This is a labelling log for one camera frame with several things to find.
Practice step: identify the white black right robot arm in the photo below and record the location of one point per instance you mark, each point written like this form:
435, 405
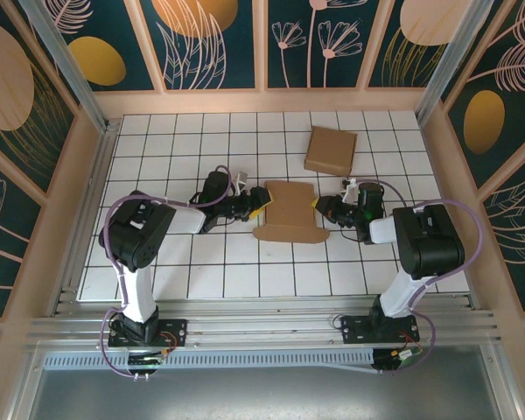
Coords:
429, 240

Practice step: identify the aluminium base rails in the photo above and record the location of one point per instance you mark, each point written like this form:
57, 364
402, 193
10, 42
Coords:
262, 326

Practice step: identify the aluminium side rail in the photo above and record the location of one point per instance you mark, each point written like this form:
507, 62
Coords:
97, 175

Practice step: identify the brown cardboard box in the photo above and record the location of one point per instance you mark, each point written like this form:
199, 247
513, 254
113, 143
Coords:
330, 149
289, 214

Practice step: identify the wall panel large peach circle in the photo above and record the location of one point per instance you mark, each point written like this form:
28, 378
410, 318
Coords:
4, 87

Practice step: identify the wall panel pink feather leaves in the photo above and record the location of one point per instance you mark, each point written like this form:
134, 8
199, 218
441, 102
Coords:
516, 227

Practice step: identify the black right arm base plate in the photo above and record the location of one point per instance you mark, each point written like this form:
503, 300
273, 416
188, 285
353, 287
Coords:
354, 330

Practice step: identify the wall panel pink flowers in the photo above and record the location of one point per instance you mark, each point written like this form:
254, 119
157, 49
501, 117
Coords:
297, 70

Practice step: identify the wall panel yellow oval feather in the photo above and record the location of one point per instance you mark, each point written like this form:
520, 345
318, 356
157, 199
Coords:
483, 122

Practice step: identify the wall panel orange circle leaves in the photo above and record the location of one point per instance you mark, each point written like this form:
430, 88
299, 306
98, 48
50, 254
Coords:
192, 17

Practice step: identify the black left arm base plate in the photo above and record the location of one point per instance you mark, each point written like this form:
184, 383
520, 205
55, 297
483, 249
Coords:
177, 332

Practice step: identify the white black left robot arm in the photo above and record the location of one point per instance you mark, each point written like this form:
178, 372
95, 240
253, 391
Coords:
135, 232

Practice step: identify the wall panel single flower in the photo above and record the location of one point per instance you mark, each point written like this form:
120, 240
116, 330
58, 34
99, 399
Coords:
4, 227

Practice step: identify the grey metal sheet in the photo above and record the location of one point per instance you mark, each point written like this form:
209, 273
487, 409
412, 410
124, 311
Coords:
262, 398

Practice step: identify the wall panel yellow oval leaf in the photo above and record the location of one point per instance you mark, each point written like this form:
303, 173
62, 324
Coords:
96, 61

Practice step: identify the aluminium corner post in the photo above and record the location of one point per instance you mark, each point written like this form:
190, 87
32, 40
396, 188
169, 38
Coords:
71, 65
452, 57

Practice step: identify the wall panel peach circle grass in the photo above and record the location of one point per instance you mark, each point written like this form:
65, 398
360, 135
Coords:
424, 22

